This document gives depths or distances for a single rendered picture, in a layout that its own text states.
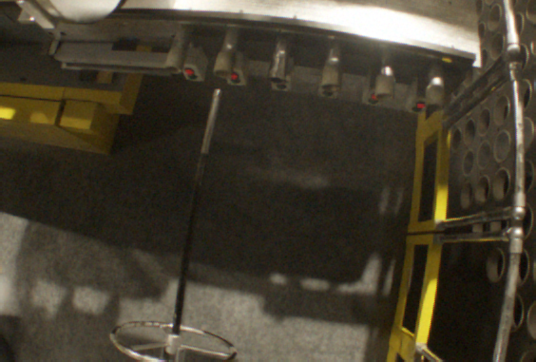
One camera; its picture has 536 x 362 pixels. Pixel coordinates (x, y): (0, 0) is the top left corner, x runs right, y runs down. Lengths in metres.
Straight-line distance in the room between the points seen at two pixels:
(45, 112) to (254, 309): 1.41
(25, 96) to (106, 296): 1.16
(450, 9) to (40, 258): 2.46
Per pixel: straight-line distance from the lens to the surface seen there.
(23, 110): 1.92
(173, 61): 1.23
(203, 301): 2.00
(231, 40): 1.22
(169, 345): 1.13
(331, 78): 1.14
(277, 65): 1.16
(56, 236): 2.37
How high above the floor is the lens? 1.92
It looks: 79 degrees down
